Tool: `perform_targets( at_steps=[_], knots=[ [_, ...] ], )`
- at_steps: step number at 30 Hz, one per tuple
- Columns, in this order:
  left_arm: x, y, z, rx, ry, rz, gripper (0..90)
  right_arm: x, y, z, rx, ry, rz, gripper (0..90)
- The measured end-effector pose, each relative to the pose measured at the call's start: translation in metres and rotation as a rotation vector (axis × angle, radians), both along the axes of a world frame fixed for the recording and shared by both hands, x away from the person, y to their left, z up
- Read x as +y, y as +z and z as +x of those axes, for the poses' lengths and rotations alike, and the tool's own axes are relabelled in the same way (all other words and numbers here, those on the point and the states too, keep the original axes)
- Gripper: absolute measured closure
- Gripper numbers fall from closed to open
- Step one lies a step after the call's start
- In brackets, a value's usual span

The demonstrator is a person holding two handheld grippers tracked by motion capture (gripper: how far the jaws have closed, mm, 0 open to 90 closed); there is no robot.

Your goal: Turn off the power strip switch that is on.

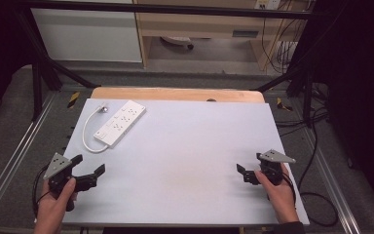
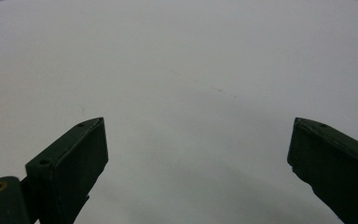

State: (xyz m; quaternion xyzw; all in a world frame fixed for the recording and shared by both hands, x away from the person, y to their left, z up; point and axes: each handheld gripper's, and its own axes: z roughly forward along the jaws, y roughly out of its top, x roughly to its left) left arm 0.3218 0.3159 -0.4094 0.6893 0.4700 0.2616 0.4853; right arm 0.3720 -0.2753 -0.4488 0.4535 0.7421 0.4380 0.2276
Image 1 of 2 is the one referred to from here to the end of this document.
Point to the white power strip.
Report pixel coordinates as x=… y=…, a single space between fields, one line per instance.
x=120 y=123

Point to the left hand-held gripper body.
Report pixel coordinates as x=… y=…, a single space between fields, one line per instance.
x=60 y=169

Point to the wooden table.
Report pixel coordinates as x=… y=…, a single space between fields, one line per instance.
x=175 y=94

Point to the light wooden desk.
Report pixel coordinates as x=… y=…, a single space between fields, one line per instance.
x=207 y=26

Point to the black curtain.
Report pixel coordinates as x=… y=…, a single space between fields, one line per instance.
x=0 y=48
x=360 y=97

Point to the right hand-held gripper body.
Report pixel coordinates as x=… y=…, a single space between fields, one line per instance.
x=273 y=165

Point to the office chair base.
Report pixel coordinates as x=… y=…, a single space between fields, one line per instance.
x=178 y=41

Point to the person's left hand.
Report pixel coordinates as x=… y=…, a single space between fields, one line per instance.
x=53 y=208

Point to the white table board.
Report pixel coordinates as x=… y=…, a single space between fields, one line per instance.
x=181 y=162

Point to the silver plug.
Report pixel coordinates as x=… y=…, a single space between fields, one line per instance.
x=103 y=109

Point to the white cabinet panel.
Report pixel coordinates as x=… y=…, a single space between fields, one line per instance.
x=87 y=35

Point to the person's right hand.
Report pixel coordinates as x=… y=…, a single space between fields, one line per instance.
x=280 y=198

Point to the aluminium floor rail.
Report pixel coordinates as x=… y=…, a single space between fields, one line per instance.
x=334 y=185
x=16 y=152

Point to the black metal frame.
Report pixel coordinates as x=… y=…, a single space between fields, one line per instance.
x=162 y=8

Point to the yellow black floor tape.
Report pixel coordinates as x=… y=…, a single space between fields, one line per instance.
x=283 y=104
x=73 y=99

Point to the white wall socket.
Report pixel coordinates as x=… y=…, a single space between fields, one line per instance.
x=267 y=4

